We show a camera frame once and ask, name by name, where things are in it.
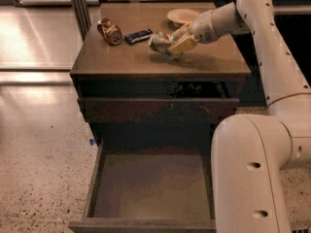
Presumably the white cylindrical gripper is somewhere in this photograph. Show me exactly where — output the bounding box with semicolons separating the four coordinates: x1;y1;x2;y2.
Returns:
168;10;220;55

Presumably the green white 7up can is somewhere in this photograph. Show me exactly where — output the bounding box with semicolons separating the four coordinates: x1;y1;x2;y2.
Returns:
148;31;175;56

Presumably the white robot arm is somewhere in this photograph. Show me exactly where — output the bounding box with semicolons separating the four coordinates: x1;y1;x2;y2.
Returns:
168;0;311;233

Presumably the brown wooden drawer cabinet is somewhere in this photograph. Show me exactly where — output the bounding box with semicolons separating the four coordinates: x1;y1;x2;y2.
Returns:
69;2;252;148

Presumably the brown gold soda can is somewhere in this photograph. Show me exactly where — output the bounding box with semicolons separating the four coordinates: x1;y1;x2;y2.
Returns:
97;18;123;46

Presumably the closed top drawer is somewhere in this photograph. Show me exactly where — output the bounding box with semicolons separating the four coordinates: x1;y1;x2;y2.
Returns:
78;97;239;123

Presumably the open middle drawer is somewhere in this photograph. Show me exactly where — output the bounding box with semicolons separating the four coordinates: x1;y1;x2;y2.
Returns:
69;144;216;233

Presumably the white ceramic bowl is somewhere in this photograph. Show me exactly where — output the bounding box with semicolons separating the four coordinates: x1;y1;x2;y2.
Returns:
167;9;199;28

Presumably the dark blue snack bar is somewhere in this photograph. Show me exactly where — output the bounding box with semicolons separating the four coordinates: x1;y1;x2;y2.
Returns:
124;29;153;46

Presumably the blue tape piece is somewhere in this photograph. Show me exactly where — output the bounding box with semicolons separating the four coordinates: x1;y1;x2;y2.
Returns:
89;139;96;146

